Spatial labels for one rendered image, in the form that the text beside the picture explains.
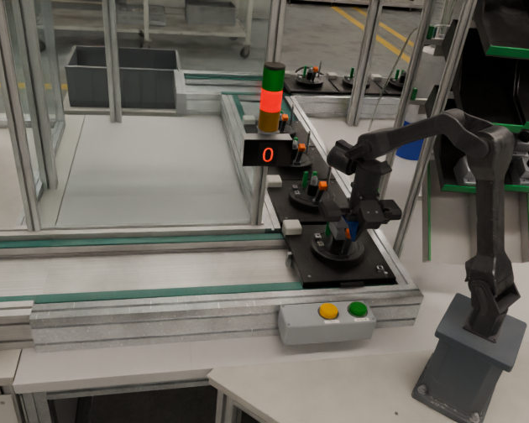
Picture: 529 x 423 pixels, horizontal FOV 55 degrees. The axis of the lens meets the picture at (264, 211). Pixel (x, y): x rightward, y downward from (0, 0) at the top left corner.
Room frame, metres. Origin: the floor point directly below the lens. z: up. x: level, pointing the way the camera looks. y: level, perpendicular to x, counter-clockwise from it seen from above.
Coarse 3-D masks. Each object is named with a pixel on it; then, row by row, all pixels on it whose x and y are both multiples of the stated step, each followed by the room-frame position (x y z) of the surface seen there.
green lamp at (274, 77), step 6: (264, 72) 1.14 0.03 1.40; (270, 72) 1.13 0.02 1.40; (276, 72) 1.13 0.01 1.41; (282, 72) 1.14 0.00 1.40; (264, 78) 1.14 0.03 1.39; (270, 78) 1.13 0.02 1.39; (276, 78) 1.13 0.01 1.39; (282, 78) 1.14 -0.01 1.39; (264, 84) 1.13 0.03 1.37; (270, 84) 1.13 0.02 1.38; (276, 84) 1.13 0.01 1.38; (282, 84) 1.14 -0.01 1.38; (270, 90) 1.13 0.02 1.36; (276, 90) 1.13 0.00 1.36
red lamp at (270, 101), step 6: (264, 90) 1.14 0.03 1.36; (282, 90) 1.15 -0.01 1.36; (264, 96) 1.13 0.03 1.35; (270, 96) 1.13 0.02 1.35; (276, 96) 1.13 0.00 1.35; (264, 102) 1.13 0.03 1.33; (270, 102) 1.13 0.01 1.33; (276, 102) 1.13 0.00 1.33; (264, 108) 1.13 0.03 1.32; (270, 108) 1.13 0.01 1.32; (276, 108) 1.13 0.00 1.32
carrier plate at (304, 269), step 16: (288, 240) 1.10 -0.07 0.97; (304, 240) 1.11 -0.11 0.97; (368, 240) 1.15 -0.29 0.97; (304, 256) 1.04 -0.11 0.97; (368, 256) 1.07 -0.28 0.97; (304, 272) 0.98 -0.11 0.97; (320, 272) 0.98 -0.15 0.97; (336, 272) 0.99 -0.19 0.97; (352, 272) 1.00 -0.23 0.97; (368, 272) 1.01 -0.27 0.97; (384, 272) 1.01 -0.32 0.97
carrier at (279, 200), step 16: (272, 176) 1.41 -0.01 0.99; (304, 176) 1.36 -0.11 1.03; (272, 192) 1.34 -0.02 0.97; (288, 192) 1.36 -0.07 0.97; (304, 192) 1.33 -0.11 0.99; (336, 192) 1.39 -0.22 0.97; (288, 208) 1.26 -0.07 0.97; (304, 208) 1.26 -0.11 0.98; (304, 224) 1.20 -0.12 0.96; (320, 224) 1.21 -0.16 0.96
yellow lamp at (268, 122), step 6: (264, 114) 1.13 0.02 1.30; (270, 114) 1.13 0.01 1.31; (276, 114) 1.13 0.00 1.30; (264, 120) 1.13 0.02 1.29; (270, 120) 1.13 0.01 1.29; (276, 120) 1.14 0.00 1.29; (258, 126) 1.15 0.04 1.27; (264, 126) 1.13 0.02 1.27; (270, 126) 1.13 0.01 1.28; (276, 126) 1.14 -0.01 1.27; (270, 132) 1.13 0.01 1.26
